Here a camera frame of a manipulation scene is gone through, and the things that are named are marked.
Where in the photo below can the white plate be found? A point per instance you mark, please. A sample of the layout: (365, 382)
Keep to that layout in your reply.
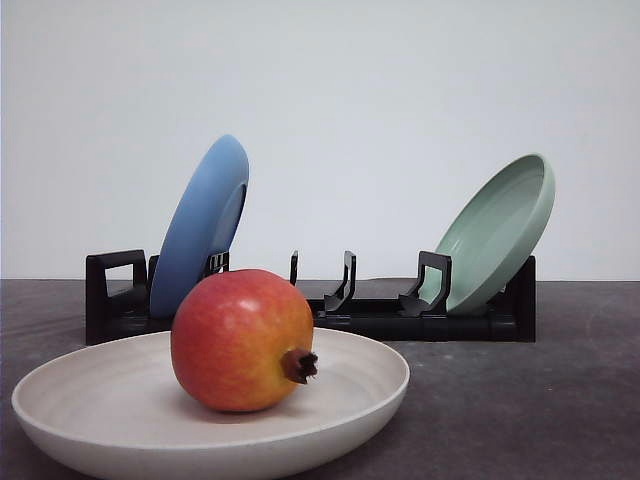
(120, 410)

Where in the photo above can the red pomegranate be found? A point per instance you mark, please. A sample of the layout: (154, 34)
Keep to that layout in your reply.
(240, 339)

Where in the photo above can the blue plate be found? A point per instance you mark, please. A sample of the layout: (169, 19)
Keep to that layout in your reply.
(204, 223)

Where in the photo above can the green plate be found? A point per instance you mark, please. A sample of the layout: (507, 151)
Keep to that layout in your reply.
(492, 237)

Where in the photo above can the black plate rack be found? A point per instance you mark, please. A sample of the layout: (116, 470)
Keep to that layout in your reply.
(118, 299)

